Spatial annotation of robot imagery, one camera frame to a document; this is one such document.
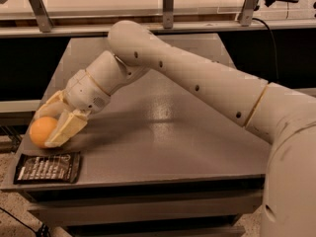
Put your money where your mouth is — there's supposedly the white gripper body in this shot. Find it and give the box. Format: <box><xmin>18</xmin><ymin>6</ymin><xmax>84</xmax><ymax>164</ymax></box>
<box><xmin>64</xmin><ymin>70</ymin><xmax>111</xmax><ymax>114</ymax></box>

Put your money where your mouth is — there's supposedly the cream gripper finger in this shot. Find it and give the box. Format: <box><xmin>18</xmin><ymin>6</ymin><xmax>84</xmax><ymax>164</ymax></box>
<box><xmin>34</xmin><ymin>90</ymin><xmax>72</xmax><ymax>119</ymax></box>
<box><xmin>44</xmin><ymin>110</ymin><xmax>89</xmax><ymax>148</ymax></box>

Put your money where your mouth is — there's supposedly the orange fruit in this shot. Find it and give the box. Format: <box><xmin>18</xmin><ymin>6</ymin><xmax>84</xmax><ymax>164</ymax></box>
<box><xmin>29</xmin><ymin>117</ymin><xmax>57</xmax><ymax>148</ymax></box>

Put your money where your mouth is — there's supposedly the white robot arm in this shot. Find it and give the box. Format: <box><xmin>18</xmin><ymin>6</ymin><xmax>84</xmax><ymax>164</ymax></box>
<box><xmin>35</xmin><ymin>21</ymin><xmax>316</xmax><ymax>237</ymax></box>

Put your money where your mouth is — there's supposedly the black rxbar chocolate packet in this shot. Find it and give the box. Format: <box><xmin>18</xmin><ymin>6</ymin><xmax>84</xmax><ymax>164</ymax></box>
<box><xmin>14</xmin><ymin>152</ymin><xmax>81</xmax><ymax>185</ymax></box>

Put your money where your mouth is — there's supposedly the grey table with drawers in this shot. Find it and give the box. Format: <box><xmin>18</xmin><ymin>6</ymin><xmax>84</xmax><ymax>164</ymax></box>
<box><xmin>0</xmin><ymin>33</ymin><xmax>292</xmax><ymax>237</ymax></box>

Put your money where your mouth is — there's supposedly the left metal bracket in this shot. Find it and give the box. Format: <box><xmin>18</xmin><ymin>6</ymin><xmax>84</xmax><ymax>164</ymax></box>
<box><xmin>29</xmin><ymin>0</ymin><xmax>52</xmax><ymax>33</ymax></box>

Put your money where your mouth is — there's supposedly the metal bracket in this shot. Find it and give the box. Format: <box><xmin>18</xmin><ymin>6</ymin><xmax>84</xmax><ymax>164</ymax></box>
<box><xmin>162</xmin><ymin>0</ymin><xmax>174</xmax><ymax>29</ymax></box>
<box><xmin>29</xmin><ymin>0</ymin><xmax>52</xmax><ymax>33</ymax></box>
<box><xmin>238</xmin><ymin>0</ymin><xmax>258</xmax><ymax>27</ymax></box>

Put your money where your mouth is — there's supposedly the black floor cable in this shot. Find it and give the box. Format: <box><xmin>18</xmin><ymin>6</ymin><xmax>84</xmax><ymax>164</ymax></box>
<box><xmin>0</xmin><ymin>206</ymin><xmax>52</xmax><ymax>237</ymax></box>

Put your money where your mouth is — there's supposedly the middle metal bracket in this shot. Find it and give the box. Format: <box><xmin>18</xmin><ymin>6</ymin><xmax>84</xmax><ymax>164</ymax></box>
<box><xmin>162</xmin><ymin>0</ymin><xmax>174</xmax><ymax>29</ymax></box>

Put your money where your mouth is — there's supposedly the black power cable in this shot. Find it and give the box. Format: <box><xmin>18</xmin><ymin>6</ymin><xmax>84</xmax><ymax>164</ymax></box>
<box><xmin>252</xmin><ymin>17</ymin><xmax>280</xmax><ymax>84</ymax></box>

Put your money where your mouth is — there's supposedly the right metal bracket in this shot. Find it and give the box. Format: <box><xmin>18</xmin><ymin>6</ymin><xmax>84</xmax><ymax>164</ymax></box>
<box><xmin>238</xmin><ymin>0</ymin><xmax>258</xmax><ymax>27</ymax></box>

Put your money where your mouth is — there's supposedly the grey counter shelf rail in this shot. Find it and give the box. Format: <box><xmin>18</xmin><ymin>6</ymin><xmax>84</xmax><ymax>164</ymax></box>
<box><xmin>0</xmin><ymin>10</ymin><xmax>316</xmax><ymax>38</ymax></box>

